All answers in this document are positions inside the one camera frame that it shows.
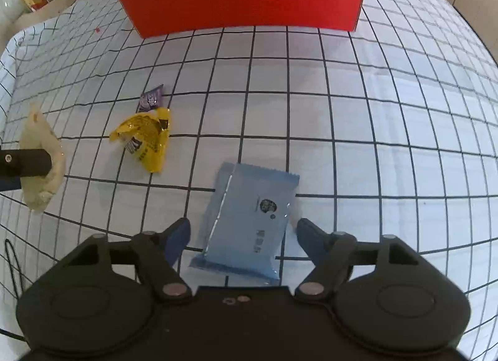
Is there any light blue snack packet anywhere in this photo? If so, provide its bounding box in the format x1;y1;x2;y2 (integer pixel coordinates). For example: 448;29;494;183
191;162;300;285

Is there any yellow snack packet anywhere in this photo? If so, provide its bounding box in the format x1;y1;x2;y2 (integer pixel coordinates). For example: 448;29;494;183
109;107;171;174

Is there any white checkered tablecloth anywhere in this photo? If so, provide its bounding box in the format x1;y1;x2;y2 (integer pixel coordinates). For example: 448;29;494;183
1;0;497;360

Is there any small purple candy wrapper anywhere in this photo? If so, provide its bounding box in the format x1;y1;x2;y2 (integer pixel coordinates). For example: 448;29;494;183
138;84;164;113

